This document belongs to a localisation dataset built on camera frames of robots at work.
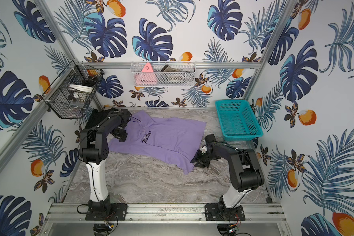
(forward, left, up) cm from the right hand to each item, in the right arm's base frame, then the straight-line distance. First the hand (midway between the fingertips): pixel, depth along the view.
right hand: (193, 162), depth 91 cm
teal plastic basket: (+36, -36, -1) cm, 51 cm away
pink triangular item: (+39, +29, +35) cm, 60 cm away
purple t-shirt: (+16, +13, 0) cm, 20 cm away
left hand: (+15, +53, +7) cm, 55 cm away
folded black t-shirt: (+38, +74, +2) cm, 84 cm away
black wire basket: (+29, +77, +28) cm, 87 cm away
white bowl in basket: (+25, +61, +37) cm, 75 cm away
